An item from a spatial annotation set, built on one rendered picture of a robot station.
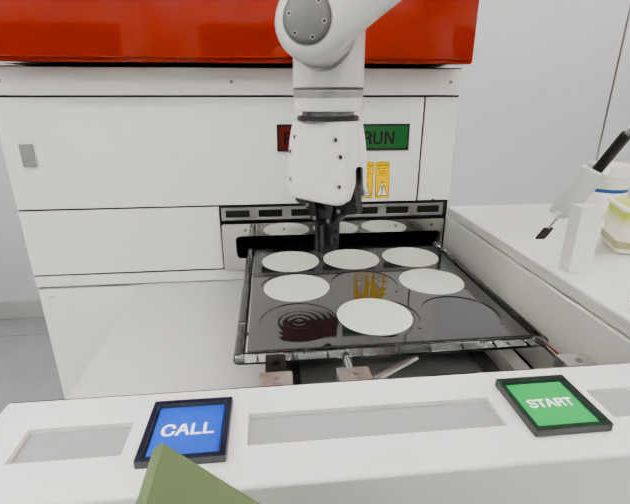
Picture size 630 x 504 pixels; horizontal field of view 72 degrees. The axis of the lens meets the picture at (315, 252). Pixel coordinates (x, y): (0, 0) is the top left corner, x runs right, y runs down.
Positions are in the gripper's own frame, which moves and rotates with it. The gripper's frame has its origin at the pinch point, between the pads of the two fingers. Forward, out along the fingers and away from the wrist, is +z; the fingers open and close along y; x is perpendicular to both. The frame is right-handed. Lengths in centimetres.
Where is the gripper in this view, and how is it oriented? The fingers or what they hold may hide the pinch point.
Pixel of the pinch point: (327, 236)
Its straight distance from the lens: 58.1
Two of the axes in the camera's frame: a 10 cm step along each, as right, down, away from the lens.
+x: 6.8, -2.5, 6.9
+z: 0.0, 9.4, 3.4
